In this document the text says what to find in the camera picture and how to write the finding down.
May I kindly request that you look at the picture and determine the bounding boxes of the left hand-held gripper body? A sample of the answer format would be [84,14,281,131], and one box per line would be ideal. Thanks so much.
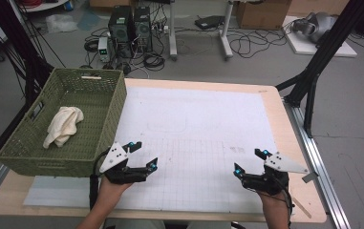
[98,141,149,185]

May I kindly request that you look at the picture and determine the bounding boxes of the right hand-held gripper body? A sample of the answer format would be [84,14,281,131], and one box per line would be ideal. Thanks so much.
[240,151,310,197]

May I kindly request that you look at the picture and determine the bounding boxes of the cream printed cloth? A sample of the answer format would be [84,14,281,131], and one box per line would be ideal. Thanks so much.
[42,106,85,149]

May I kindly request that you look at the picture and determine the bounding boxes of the green woven basket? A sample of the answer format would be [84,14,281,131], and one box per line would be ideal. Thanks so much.
[0,67,128,178]

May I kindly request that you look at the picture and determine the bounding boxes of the person's left hand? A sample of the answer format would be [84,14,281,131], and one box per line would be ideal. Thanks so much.
[97,176,134,205]

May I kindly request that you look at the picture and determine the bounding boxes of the person's right hand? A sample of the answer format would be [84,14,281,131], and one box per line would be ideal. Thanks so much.
[258,187,290,211]

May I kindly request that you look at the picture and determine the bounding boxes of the thin wooden stick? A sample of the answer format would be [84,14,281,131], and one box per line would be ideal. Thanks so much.
[290,195,313,219]

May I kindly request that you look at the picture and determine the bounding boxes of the white power supply unit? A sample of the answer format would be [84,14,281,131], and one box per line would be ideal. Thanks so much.
[97,36,112,63]

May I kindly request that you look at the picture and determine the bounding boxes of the white floor panel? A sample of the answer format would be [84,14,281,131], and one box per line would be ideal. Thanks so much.
[283,15,358,58]

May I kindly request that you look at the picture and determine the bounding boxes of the black computer tower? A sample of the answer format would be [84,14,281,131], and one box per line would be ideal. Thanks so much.
[133,6,154,53]
[107,5,136,59]

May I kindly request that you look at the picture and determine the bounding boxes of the white desk leg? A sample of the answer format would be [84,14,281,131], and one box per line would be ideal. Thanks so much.
[168,0,179,61]
[219,0,235,61]

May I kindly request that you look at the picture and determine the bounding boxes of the grey headset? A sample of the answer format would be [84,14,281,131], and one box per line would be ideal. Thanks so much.
[290,11,338,44]

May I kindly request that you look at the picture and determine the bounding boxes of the brown cardboard box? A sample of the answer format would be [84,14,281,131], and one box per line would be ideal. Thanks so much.
[236,0,293,31]

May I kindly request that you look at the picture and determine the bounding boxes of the flat black device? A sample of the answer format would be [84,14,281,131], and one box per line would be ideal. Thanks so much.
[194,14,226,31]

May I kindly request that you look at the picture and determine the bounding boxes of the clear plastic bag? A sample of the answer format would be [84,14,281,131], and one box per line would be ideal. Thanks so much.
[45,13,79,34]

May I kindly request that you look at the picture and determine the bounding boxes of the aluminium rail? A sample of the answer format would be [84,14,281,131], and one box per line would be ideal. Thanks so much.
[284,101,352,229]

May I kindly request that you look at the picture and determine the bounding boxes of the black sleeved gripper cable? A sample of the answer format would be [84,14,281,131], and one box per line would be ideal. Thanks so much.
[88,146,112,211]

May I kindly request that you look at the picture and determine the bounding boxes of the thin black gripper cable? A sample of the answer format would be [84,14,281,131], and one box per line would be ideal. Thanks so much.
[276,176,296,227]

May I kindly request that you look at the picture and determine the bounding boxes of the coiled black cable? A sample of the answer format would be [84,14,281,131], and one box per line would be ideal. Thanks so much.
[142,52,166,73]

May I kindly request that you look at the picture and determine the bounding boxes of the black frame bar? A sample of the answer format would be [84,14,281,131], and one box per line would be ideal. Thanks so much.
[0,104,32,179]

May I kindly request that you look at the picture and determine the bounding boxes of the black cabled metal stand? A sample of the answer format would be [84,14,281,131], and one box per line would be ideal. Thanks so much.
[0,0,55,108]

